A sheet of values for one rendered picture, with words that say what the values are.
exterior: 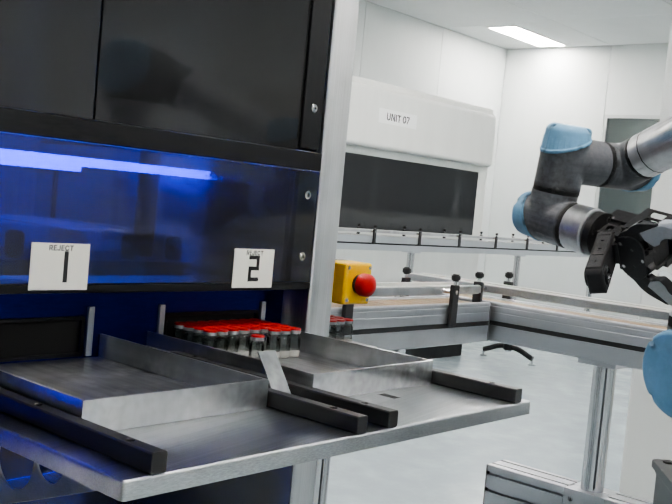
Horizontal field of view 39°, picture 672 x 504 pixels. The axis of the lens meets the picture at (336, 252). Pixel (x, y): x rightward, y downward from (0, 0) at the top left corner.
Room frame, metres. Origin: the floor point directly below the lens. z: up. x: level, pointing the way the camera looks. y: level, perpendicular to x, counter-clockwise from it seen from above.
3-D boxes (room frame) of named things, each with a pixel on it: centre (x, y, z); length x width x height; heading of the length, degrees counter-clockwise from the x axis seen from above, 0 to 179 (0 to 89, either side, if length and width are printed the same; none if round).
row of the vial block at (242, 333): (1.45, 0.12, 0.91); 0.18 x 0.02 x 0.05; 139
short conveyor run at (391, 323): (1.97, -0.10, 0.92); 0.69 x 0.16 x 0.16; 139
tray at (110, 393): (1.14, 0.28, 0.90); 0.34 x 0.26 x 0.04; 49
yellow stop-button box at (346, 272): (1.66, -0.02, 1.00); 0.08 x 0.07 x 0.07; 49
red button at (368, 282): (1.63, -0.05, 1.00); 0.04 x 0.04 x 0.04; 49
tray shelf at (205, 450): (1.22, 0.12, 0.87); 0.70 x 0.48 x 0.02; 139
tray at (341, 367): (1.40, 0.06, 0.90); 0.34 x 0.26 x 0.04; 49
